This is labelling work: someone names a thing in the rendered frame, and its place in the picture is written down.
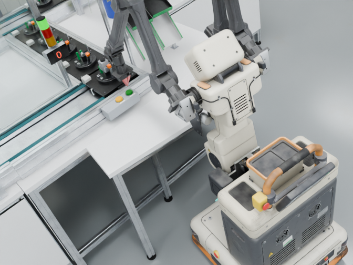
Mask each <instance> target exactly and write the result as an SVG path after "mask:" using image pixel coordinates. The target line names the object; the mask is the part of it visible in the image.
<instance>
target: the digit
mask: <svg viewBox="0 0 353 265"><path fill-rule="evenodd" d="M53 53H54V56H55V58H56V60H57V61H58V60H60V59H62V58H63V57H64V55H63V53H62V51H61V48H59V49H57V50H55V51H53Z"/></svg>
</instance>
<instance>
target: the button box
mask: <svg viewBox="0 0 353 265"><path fill-rule="evenodd" d="M130 89H131V90H132V91H133V93H132V94H131V95H126V92H124V93H122V94H121V95H119V96H121V97H122V98H123V100H122V101H120V102H116V100H115V99H114V100H112V101H111V102H109V103H107V104H106V105H104V106H103V107H101V110H102V113H103V115H104V116H105V117H106V118H107V119H109V120H110V121H112V120H113V119H115V118H116V117H118V116H119V115H120V114H122V113H123V112H124V111H126V110H127V109H129V108H130V107H132V106H133V105H134V104H136V103H137V102H139V101H140V97H139V94H138V92H137V91H135V90H133V89H132V88H130Z"/></svg>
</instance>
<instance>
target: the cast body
mask: <svg viewBox="0 0 353 265"><path fill-rule="evenodd" d="M98 64H99V68H100V69H101V70H102V71H104V72H105V73H107V72H108V71H109V69H108V68H107V67H106V66H107V65H108V64H109V62H108V60H107V59H105V58H101V59H100V60H99V61H98Z"/></svg>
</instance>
